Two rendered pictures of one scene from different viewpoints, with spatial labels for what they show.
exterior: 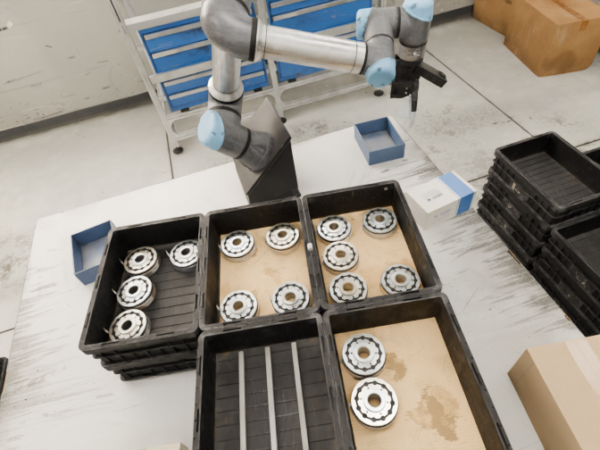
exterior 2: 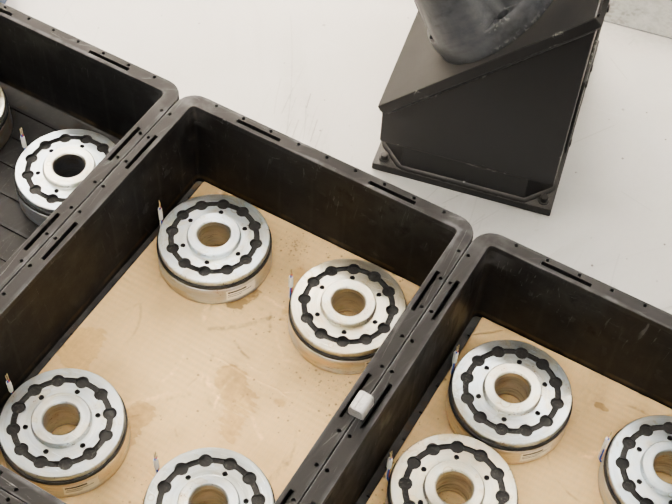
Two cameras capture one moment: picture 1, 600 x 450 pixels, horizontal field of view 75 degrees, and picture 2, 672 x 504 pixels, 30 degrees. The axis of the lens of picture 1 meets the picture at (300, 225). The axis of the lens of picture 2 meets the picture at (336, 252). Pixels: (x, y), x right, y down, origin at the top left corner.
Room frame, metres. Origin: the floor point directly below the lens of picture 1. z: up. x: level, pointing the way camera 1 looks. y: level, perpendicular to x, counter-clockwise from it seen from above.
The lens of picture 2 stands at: (0.21, -0.21, 1.76)
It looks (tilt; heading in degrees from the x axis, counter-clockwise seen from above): 53 degrees down; 27
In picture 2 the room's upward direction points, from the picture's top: 3 degrees clockwise
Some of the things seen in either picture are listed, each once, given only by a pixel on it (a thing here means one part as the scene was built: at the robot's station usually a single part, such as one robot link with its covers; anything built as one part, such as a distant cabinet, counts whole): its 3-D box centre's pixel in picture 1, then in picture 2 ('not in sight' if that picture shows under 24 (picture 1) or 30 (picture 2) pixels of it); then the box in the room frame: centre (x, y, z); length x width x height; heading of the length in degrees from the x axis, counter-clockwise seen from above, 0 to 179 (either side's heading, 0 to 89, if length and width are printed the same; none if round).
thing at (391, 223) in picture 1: (379, 220); (669, 471); (0.76, -0.24, 0.86); 0.10 x 0.10 x 0.01
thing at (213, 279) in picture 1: (260, 268); (205, 357); (0.66, 0.13, 0.87); 0.40 x 0.30 x 0.11; 179
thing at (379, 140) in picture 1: (378, 140); not in sight; (1.29, -0.39, 0.74); 0.20 x 0.15 x 0.07; 4
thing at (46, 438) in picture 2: (237, 305); (61, 420); (0.55, 0.20, 0.86); 0.05 x 0.05 x 0.01
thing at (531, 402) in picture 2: (334, 226); (512, 389); (0.76, -0.10, 0.86); 0.05 x 0.05 x 0.01
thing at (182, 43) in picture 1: (210, 61); not in sight; (2.59, 0.39, 0.60); 0.72 x 0.03 x 0.56; 100
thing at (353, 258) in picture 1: (340, 255); (453, 491); (0.66, -0.10, 0.86); 0.10 x 0.10 x 0.01
